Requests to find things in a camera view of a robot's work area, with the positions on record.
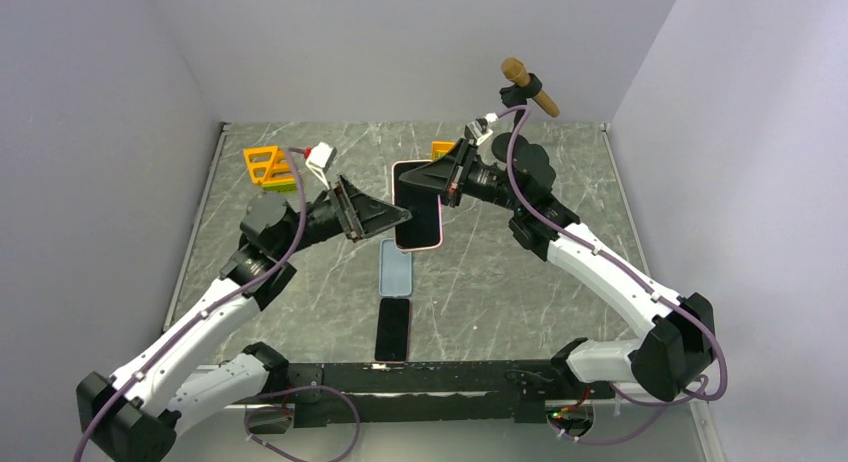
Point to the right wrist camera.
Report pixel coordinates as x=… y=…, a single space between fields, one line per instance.
x=479 y=130

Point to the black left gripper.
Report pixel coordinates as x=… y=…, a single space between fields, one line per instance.
x=361 y=215

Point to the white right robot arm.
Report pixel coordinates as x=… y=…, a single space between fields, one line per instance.
x=674 y=340

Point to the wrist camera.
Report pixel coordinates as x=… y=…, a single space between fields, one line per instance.
x=479 y=130
x=318 y=160

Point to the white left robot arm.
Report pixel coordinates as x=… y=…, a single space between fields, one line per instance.
x=138 y=411

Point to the purple smartphone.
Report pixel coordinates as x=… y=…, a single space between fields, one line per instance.
x=393 y=329

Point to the black microphone stand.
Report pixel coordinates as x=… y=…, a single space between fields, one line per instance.
x=513 y=96

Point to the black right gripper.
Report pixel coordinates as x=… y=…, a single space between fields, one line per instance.
x=443 y=174

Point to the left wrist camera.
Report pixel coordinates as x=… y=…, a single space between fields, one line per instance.
x=318 y=160

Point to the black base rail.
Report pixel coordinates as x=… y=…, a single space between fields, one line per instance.
x=523 y=391

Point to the pink cased phone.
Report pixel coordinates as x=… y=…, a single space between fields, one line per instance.
x=424 y=230

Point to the orange toy window block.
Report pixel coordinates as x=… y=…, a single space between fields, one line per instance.
x=440 y=149

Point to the brown wooden microphone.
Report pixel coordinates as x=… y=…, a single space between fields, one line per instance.
x=515 y=72

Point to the light blue phone case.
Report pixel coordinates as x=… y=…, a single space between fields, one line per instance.
x=395 y=271

